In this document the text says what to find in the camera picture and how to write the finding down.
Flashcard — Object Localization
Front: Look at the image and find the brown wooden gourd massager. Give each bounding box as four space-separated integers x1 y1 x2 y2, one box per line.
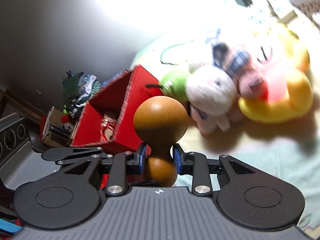
133 96 189 187

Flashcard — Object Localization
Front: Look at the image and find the red white knotted charm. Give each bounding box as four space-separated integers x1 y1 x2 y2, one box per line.
100 112 117 142

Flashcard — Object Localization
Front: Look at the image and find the red cardboard box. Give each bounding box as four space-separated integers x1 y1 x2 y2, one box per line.
71 65 162 154

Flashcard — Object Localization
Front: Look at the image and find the pile of hanging clothes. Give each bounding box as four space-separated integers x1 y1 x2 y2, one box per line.
62 71 101 119

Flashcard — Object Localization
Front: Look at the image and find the yellow pink plush toy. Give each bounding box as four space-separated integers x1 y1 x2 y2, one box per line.
238 23 313 124

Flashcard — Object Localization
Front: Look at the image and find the white plush toy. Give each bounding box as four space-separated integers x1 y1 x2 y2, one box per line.
185 65 238 134

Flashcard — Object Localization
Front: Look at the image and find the green plush toy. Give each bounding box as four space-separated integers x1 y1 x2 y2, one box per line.
159 70 189 102

